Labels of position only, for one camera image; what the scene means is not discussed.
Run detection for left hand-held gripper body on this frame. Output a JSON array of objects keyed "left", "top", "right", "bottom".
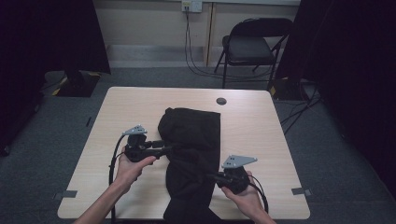
[{"left": 121, "top": 124, "right": 157, "bottom": 163}]

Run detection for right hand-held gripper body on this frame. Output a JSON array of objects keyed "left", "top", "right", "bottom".
[{"left": 217, "top": 154, "right": 259, "bottom": 195}]

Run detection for black pants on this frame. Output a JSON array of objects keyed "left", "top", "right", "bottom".
[{"left": 157, "top": 106, "right": 226, "bottom": 224}]

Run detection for person's right hand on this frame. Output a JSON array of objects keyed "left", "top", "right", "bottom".
[{"left": 221, "top": 170, "right": 265, "bottom": 218}]

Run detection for person's left hand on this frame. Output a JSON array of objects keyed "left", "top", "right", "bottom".
[{"left": 113, "top": 147, "right": 157, "bottom": 194}]

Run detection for grey tape strip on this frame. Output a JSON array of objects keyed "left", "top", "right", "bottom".
[
  {"left": 52, "top": 189, "right": 78, "bottom": 201},
  {"left": 290, "top": 187, "right": 313, "bottom": 197}
]

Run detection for black stand base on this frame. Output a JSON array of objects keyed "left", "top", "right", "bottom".
[
  {"left": 270, "top": 77, "right": 310, "bottom": 102},
  {"left": 55, "top": 69, "right": 102, "bottom": 98}
]

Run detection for black folding chair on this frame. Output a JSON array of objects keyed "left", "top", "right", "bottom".
[{"left": 214, "top": 17, "right": 294, "bottom": 91}]

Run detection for black curtain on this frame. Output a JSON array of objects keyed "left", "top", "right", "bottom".
[
  {"left": 0, "top": 0, "right": 112, "bottom": 157},
  {"left": 275, "top": 0, "right": 396, "bottom": 200}
]

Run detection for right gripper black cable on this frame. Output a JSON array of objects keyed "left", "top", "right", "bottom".
[{"left": 247, "top": 175, "right": 270, "bottom": 215}]

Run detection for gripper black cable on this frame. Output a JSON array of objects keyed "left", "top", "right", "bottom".
[
  {"left": 247, "top": 175, "right": 270, "bottom": 215},
  {"left": 107, "top": 133, "right": 129, "bottom": 224}
]

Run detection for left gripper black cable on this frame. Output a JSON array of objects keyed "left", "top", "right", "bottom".
[{"left": 107, "top": 133, "right": 129, "bottom": 224}]

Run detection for black floor cables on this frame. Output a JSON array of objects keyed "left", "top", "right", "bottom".
[{"left": 279, "top": 83, "right": 323, "bottom": 135}]

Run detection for white wall socket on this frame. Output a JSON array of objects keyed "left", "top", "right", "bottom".
[{"left": 181, "top": 0, "right": 204, "bottom": 14}]

